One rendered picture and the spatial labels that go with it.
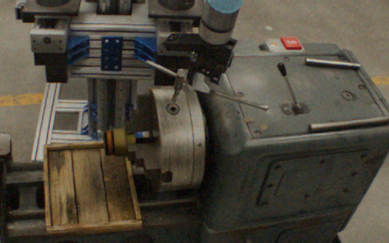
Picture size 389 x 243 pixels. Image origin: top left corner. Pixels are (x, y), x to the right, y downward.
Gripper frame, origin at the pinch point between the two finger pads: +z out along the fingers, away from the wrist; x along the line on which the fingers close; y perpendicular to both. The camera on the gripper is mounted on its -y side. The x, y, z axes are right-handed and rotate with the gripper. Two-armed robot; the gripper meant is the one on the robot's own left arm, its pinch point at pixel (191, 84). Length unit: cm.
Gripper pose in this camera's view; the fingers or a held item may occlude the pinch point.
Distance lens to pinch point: 129.7
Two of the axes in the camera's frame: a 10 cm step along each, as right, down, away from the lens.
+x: 4.5, -6.9, 5.7
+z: -1.7, 5.6, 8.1
